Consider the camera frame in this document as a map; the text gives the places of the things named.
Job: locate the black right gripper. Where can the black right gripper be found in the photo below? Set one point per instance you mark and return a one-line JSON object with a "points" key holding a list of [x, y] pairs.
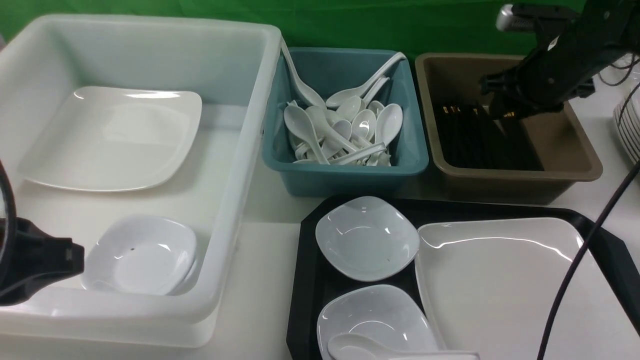
{"points": [[552, 74]]}

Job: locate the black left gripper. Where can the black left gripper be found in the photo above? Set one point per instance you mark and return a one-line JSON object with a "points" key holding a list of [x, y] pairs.
{"points": [[37, 260]]}

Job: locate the large white rice plate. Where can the large white rice plate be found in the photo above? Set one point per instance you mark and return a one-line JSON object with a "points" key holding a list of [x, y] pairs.
{"points": [[488, 287]]}

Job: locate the white bowl tray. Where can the white bowl tray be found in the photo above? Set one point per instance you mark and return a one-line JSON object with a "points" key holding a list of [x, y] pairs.
{"points": [[385, 313], [367, 239]]}

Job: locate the white soup spoon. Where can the white soup spoon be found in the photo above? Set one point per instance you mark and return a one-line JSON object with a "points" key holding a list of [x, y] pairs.
{"points": [[352, 346]]}

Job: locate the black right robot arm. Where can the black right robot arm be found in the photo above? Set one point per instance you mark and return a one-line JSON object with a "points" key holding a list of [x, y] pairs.
{"points": [[612, 25]]}

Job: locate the white square plate in tub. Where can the white square plate in tub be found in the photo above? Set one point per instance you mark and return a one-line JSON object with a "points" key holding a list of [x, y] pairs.
{"points": [[108, 140]]}

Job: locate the brown plastic bin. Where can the brown plastic bin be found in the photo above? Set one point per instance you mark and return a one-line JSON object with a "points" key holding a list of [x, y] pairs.
{"points": [[558, 138]]}

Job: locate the stack of white plates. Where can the stack of white plates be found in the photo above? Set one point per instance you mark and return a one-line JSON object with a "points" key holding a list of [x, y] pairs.
{"points": [[627, 127]]}

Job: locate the black chopsticks pile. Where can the black chopsticks pile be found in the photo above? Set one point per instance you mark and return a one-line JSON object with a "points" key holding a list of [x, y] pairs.
{"points": [[471, 138]]}

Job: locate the white bowl in tub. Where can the white bowl in tub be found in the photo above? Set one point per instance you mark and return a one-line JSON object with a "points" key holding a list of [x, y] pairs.
{"points": [[141, 254]]}

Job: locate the white spoon right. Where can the white spoon right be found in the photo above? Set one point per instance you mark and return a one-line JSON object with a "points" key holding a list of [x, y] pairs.
{"points": [[388, 125]]}

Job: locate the white spoon leaning back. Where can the white spoon leaning back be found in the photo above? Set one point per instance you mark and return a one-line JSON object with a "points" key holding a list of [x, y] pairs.
{"points": [[334, 101]]}

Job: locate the teal plastic bin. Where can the teal plastic bin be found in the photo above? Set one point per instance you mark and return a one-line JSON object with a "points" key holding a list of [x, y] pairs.
{"points": [[327, 71]]}

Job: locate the long white ladle spoon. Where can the long white ladle spoon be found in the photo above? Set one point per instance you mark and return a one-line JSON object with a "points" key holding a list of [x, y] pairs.
{"points": [[308, 95]]}

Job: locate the white spoon left front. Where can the white spoon left front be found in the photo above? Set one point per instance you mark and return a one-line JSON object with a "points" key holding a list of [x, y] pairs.
{"points": [[300, 125]]}

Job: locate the black serving tray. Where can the black serving tray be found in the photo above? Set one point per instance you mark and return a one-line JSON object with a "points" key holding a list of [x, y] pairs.
{"points": [[316, 282]]}

